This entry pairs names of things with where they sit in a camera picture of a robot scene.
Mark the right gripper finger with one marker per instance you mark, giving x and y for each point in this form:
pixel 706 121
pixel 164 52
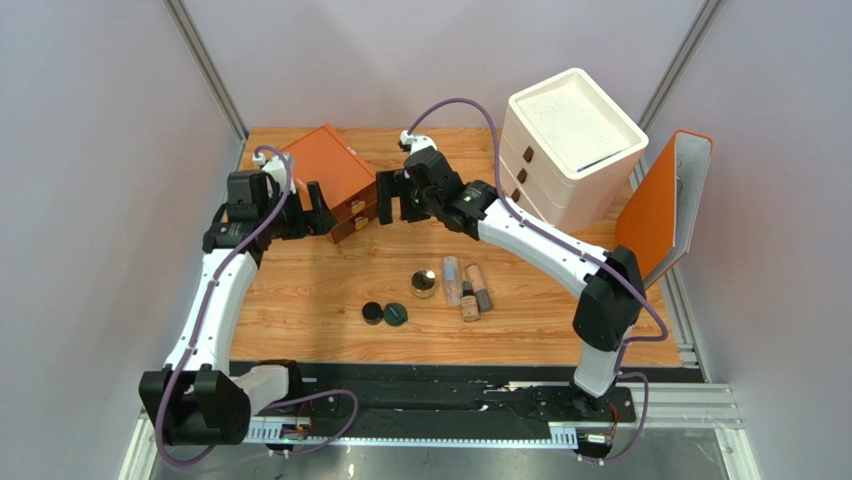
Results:
pixel 408 199
pixel 387 190

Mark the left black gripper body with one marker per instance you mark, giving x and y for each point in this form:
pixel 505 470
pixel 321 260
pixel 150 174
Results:
pixel 292 222

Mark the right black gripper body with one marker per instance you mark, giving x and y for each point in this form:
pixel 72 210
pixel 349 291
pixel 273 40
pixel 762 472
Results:
pixel 404 200

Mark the orange drawer box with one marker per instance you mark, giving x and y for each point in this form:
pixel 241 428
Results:
pixel 346 180

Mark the clear blue-label bottle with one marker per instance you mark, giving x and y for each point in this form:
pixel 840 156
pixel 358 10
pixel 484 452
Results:
pixel 452 280

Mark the beige tube grey cap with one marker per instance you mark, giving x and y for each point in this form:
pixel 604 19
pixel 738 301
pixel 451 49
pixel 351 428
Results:
pixel 480 290

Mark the small foundation bottle black cap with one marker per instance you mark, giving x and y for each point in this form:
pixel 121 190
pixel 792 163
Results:
pixel 469 303

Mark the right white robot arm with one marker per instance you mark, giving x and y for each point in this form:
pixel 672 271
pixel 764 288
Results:
pixel 606 283

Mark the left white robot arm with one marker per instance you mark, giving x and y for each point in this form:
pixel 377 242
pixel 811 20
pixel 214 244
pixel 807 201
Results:
pixel 194 399

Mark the gold round jar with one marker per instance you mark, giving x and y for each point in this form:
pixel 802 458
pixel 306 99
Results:
pixel 423 283

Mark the dark green round compact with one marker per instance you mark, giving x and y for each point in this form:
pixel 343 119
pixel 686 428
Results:
pixel 395 314

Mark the black round compact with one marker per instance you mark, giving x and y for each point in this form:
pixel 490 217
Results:
pixel 372 313

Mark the white three-drawer cabinet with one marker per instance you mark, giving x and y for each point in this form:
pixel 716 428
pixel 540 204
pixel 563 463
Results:
pixel 566 150

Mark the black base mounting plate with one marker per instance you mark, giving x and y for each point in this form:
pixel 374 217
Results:
pixel 450 402

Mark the orange binder folder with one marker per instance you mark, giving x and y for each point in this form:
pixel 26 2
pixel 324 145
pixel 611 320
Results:
pixel 657 224

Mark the aluminium frame rail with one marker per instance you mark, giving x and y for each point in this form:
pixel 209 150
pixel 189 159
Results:
pixel 683 406

